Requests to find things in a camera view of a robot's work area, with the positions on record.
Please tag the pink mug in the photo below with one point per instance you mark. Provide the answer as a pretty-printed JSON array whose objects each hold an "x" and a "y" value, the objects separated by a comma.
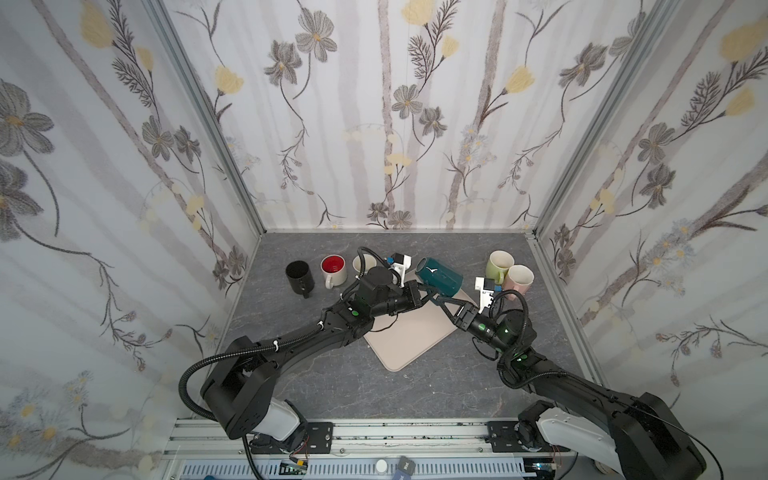
[{"x": 519, "y": 278}]

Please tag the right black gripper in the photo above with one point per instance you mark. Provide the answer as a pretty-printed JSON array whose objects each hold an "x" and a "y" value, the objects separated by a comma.
[{"x": 455, "y": 313}]

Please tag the dark green mug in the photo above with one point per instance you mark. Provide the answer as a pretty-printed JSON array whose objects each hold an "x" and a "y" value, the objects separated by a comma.
[{"x": 438, "y": 275}]

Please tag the light green mug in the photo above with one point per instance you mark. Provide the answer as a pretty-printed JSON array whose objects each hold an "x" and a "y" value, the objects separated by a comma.
[{"x": 498, "y": 264}]

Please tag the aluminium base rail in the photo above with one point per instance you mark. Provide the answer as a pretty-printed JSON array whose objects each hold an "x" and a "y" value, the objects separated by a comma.
[{"x": 395, "y": 449}]

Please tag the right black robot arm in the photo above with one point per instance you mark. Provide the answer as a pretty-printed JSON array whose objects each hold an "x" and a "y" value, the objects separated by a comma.
[{"x": 637, "y": 436}]

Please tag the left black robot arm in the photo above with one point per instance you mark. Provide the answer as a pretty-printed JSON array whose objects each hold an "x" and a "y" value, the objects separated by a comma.
[{"x": 236, "y": 388}]

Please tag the grey mug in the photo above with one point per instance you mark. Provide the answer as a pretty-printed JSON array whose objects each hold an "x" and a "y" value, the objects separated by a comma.
[{"x": 363, "y": 263}]

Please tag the beige plastic tray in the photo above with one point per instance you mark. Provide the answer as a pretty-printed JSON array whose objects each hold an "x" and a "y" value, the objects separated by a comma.
[{"x": 397, "y": 342}]

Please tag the black mug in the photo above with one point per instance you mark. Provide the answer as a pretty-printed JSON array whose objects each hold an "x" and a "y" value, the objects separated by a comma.
[{"x": 300, "y": 278}]

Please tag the white mug red inside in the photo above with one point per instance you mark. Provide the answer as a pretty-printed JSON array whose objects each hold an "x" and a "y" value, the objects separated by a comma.
[{"x": 334, "y": 271}]

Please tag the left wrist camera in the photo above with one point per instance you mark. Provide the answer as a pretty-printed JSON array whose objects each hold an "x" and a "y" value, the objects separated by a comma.
[{"x": 400, "y": 264}]

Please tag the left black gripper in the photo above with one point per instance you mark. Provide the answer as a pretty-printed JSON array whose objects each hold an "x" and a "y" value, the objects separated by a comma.
[{"x": 413, "y": 295}]

